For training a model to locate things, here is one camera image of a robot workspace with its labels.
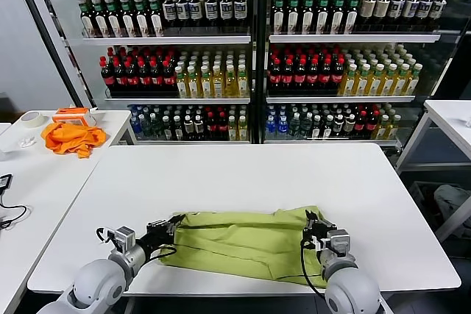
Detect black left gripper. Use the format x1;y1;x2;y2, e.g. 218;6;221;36
137;213;188;257

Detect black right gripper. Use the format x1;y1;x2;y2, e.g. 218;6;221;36
303;209;339;251

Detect light green t-shirt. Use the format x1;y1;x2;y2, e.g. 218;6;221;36
158;204;328;289

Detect green tinted water bottle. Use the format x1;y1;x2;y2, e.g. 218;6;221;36
288;113;301;141
142;114;154;141
300;113;312;141

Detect blue label water bottle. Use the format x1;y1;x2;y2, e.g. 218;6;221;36
265;115;277;141
130;113;143;141
277;115;289;141

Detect small red cap cola bottle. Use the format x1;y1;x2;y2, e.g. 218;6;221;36
217;110;229;141
205;110;218;141
355;110;367;141
366;110;378;141

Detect white side table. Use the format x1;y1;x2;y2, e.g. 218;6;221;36
0;110;133;314

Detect crumpled orange cloth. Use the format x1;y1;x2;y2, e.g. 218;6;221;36
40;122;108;160

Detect grey fabric bag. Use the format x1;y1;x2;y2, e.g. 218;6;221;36
433;184;471;238

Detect orange white box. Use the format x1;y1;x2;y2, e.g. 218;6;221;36
52;107;97;128

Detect beige masking tape roll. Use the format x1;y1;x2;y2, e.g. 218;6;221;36
21;110;49;129

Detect black power adapter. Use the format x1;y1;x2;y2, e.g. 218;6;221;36
0;173;15;193

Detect white metal leg table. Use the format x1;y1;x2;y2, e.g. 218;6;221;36
395;99;471;241

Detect white beverage display shelf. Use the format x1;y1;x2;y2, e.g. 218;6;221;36
27;0;258;146
257;0;471;149

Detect green cap dark tea bottle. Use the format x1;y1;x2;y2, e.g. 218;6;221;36
344;0;362;35
315;0;331;35
147;0;166;38
286;0;301;35
272;0;286;35
132;0;150;38
301;0;316;35
119;0;136;38
330;0;347;35
105;0;122;38
79;0;96;38
91;0;109;38

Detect white cap blue label bottle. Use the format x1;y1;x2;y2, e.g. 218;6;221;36
233;0;248;29
402;0;422;32
388;0;406;32
162;0;177;29
219;0;234;29
188;0;204;29
176;0;191;29
205;0;220;29
429;0;450;32
416;0;436;32

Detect beige label dark bottle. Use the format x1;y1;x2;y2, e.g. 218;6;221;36
359;0;378;32
374;0;392;32

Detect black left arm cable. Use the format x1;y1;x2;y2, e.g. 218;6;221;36
149;246;177;262

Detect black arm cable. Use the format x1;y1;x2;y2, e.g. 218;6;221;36
300;238;327;289
149;246;177;262

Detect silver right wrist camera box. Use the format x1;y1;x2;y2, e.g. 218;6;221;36
325;229;353;256

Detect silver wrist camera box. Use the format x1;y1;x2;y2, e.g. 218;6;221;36
113;226;138;252
325;229;353;256

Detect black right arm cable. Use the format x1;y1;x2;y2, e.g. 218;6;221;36
300;238;327;289

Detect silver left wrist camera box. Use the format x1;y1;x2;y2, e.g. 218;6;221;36
113;226;138;252

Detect thin black adapter cable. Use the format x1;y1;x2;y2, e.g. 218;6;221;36
0;190;29;230

